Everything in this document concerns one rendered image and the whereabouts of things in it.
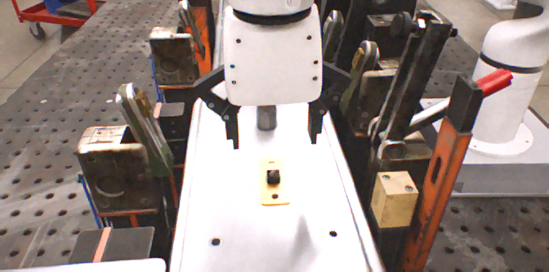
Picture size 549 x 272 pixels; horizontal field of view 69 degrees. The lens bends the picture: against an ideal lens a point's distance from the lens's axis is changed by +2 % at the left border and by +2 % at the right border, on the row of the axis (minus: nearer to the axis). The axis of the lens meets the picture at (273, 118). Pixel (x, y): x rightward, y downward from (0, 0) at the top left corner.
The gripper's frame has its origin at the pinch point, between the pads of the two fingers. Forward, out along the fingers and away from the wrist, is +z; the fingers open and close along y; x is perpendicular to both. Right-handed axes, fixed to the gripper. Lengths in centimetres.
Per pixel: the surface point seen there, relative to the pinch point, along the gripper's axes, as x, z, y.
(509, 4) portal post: -329, 110, -260
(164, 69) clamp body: -38.5, 10.6, 20.0
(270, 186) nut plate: 1.2, 7.4, 0.7
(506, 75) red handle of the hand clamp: 0.7, -6.6, -25.5
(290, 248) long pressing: 10.4, 7.7, -0.8
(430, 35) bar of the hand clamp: 1.7, -12.3, -15.4
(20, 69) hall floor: -232, 106, 166
